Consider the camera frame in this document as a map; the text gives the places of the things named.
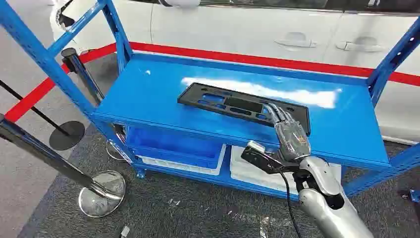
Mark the small blue floor object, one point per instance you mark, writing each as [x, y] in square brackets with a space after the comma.
[415, 195]

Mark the black base stanchion pole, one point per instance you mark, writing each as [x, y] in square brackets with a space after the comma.
[67, 139]

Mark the small grey floor object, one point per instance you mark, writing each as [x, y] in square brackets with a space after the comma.
[124, 231]

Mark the blue plastic bin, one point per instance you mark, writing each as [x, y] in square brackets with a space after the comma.
[170, 144]

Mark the white car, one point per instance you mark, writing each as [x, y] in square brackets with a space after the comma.
[229, 29]

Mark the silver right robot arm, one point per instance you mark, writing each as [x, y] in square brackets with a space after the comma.
[328, 213]

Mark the blue metal shelf rack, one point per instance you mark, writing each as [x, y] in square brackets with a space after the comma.
[157, 92]

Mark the chrome base stanchion post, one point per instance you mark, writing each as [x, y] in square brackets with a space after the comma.
[82, 74]
[42, 154]

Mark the black plastic panel with cutouts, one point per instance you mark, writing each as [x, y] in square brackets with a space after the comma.
[226, 98]

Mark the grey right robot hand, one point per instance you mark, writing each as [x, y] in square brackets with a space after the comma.
[292, 139]

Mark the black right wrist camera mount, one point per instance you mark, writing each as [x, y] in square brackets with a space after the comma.
[259, 159]

